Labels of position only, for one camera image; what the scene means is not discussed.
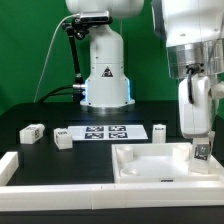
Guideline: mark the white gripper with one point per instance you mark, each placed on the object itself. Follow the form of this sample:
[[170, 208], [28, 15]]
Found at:
[[198, 103]]

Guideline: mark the white square table top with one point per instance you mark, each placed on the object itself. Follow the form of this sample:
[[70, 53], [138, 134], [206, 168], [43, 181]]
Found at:
[[167, 162]]

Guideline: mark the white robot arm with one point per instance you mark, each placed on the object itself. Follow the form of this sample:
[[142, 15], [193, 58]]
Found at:
[[143, 50]]

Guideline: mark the white sheet with markers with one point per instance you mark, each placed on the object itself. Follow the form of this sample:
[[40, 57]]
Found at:
[[107, 132]]

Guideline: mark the white U-shaped fence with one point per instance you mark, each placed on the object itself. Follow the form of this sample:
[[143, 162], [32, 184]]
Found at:
[[103, 196]]

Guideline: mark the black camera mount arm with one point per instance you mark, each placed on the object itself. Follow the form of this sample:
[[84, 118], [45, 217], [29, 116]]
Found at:
[[78, 92]]

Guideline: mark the grey camera on mount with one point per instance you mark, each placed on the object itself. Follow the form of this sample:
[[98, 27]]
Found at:
[[98, 16]]

